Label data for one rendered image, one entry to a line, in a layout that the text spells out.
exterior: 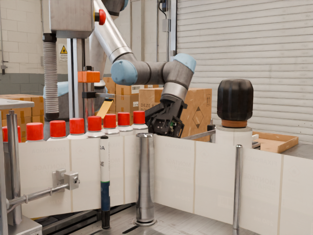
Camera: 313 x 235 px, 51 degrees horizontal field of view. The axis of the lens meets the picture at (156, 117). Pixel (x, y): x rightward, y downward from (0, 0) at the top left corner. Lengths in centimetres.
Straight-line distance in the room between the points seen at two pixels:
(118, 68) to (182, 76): 20
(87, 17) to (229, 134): 42
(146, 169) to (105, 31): 54
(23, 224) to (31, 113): 393
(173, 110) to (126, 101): 373
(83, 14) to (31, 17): 643
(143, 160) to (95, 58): 72
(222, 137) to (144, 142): 20
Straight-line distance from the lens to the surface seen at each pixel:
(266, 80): 522
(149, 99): 153
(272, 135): 191
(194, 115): 154
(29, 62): 709
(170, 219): 73
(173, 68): 102
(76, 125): 76
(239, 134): 75
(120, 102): 477
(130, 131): 88
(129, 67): 97
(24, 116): 444
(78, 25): 80
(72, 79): 95
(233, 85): 74
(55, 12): 80
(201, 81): 568
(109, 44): 104
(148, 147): 65
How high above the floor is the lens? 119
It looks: 7 degrees down
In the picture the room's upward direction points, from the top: straight up
